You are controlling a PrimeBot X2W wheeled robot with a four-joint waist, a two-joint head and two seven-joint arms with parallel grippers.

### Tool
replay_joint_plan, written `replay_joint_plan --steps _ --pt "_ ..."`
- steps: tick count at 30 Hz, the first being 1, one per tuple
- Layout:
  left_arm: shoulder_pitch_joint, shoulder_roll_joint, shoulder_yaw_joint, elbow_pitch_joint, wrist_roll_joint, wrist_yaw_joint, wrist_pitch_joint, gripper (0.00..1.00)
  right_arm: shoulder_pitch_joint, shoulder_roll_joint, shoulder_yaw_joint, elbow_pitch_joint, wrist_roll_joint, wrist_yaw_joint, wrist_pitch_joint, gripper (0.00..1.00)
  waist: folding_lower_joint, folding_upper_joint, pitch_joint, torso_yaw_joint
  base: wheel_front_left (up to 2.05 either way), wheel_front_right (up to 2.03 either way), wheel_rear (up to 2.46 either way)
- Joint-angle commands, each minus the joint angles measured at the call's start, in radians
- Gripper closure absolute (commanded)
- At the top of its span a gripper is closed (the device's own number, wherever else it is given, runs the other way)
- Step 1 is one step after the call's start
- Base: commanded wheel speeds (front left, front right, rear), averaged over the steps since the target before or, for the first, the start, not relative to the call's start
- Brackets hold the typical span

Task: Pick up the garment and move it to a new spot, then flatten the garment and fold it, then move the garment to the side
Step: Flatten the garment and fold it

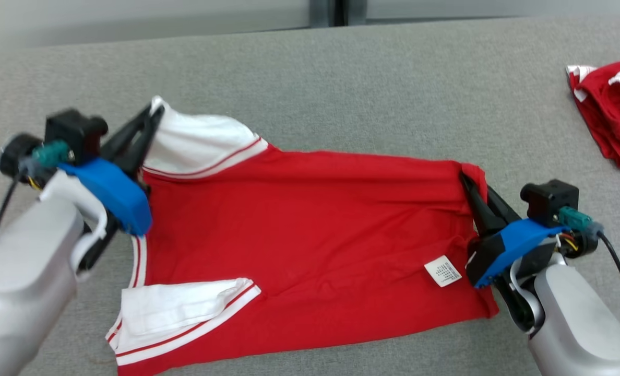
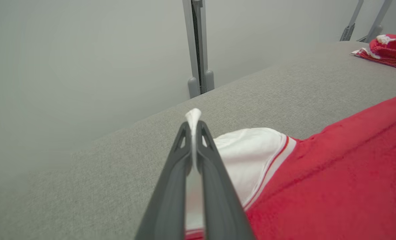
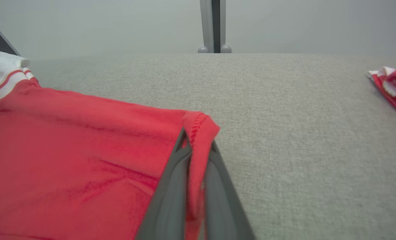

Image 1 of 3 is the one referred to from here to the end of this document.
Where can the red shorts with white stripe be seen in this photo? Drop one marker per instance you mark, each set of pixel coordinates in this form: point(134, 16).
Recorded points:
point(612, 115)

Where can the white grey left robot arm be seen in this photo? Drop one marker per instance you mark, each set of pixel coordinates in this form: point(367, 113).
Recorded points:
point(23, 277)

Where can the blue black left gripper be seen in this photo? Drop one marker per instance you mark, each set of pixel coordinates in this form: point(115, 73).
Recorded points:
point(117, 193)

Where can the black round left gripper motor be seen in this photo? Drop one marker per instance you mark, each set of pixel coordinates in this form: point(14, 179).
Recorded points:
point(15, 154)

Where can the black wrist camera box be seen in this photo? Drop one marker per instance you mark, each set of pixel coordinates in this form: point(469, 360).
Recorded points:
point(75, 133)
point(547, 201)

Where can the grey metal wall post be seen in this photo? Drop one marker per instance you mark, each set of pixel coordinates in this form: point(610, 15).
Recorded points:
point(323, 13)

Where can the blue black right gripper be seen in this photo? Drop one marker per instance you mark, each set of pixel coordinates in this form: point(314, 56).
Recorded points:
point(513, 243)

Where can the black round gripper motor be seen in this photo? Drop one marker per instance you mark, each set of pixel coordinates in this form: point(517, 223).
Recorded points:
point(15, 154)
point(581, 246)

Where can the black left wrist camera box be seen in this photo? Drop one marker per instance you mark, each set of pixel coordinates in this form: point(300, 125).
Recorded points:
point(75, 133)

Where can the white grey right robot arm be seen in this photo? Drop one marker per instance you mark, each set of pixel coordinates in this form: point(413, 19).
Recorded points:
point(576, 324)

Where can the black round right gripper motor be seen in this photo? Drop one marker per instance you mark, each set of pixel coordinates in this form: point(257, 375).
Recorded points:
point(581, 246)

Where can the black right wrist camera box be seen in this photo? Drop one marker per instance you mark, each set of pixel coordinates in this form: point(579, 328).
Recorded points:
point(547, 201)

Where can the red shirt with white sleeves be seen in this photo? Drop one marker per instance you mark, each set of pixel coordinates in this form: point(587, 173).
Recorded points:
point(299, 224)

